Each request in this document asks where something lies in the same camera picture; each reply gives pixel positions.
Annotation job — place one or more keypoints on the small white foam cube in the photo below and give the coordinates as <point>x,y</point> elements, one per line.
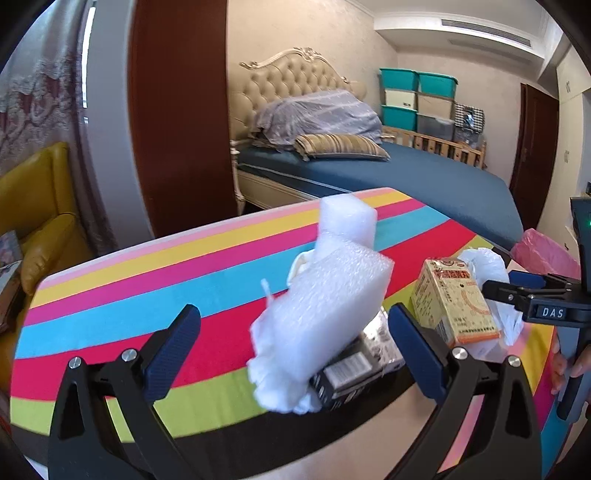
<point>348,216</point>

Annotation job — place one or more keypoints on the black and white small box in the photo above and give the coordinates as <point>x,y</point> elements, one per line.
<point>371,356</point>

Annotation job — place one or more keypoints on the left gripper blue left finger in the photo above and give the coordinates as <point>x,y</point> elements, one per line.
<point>165,352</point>

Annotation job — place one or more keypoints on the white storage bin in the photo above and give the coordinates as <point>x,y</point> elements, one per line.
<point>400,98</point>

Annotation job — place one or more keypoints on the dark wood room door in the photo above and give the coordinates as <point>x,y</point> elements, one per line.
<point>535,154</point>

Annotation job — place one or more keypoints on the beige storage bin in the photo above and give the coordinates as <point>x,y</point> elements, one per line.
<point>435,106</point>

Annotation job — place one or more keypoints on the large white foam block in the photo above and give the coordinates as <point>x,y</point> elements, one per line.
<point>326,306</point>

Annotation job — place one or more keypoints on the lace patterned curtain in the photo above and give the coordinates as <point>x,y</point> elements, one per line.
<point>40,85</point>

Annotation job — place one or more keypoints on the houndstooth bag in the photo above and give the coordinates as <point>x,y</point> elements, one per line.
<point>469,117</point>

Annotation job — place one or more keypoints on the box on armchair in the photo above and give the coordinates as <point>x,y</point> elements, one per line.
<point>9,288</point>

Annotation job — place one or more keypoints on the pink-lined trash bin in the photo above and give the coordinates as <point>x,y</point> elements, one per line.
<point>539,254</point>

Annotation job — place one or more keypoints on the teal storage bin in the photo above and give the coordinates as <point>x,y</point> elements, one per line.
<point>436,84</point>
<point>399,117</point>
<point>399,79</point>

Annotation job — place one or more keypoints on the striped gold pillow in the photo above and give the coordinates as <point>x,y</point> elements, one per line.
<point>338,146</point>

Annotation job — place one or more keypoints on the grey striped duvet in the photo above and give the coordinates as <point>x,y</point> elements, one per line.
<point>322,112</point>

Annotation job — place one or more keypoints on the ceiling air vent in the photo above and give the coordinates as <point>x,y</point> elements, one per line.
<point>486,29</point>

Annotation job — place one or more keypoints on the person's right hand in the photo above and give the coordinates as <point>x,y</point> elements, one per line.
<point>559,366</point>

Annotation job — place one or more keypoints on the yellow medicine box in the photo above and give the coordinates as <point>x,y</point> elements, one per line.
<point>447,299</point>

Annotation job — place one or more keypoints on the blue bed mattress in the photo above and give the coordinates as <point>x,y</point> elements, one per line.
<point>475,198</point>

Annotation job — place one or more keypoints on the beige tufted headboard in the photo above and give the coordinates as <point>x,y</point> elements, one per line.
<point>293,72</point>

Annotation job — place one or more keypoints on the rainbow striped tablecloth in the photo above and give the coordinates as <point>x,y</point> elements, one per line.
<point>98,309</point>

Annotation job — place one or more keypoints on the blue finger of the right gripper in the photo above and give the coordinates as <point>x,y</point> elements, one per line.
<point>507,293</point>
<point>526,279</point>

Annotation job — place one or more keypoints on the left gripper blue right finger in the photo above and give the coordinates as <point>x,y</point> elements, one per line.
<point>422,361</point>

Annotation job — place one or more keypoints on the teal storage bin top right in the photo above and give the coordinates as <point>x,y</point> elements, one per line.
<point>436,84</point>

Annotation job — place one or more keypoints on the picture card on armchair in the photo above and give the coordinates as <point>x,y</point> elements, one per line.
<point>10,251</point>

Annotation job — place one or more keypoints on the yellow leather armchair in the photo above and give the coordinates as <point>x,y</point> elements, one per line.
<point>38,204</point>

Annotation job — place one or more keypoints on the teal storage bin top left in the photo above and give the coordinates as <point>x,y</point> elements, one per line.
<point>399,79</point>

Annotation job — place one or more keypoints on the grey clear storage bin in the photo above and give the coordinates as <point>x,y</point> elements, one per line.
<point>438,127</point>

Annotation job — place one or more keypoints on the wooden crib rail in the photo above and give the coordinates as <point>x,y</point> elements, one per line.
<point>460,152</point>

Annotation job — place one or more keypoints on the teal storage bin lower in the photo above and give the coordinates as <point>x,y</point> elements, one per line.
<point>399,117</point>

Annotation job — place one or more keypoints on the dark wood door panel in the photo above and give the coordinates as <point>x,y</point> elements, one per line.
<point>178,113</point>

